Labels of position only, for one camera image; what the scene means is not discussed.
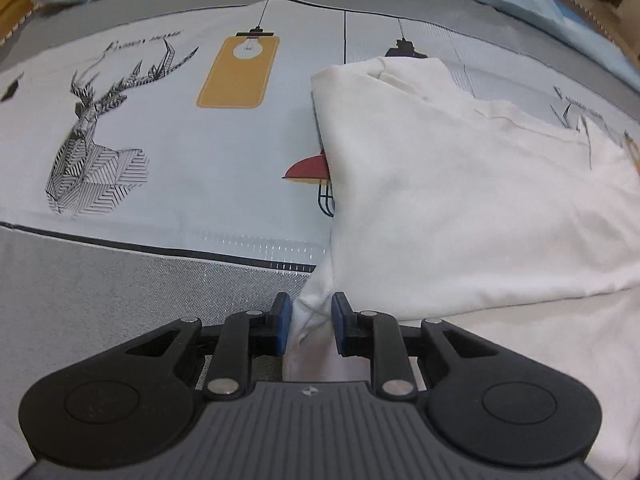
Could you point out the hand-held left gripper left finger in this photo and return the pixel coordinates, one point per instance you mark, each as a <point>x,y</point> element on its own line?
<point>282,322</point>

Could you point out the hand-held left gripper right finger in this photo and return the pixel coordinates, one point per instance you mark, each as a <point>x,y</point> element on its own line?
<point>342,325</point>

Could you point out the grey printed bed sheet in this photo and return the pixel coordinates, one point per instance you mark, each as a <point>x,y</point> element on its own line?
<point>150,175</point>

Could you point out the white garment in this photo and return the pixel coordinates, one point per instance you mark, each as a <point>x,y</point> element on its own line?
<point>450,185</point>

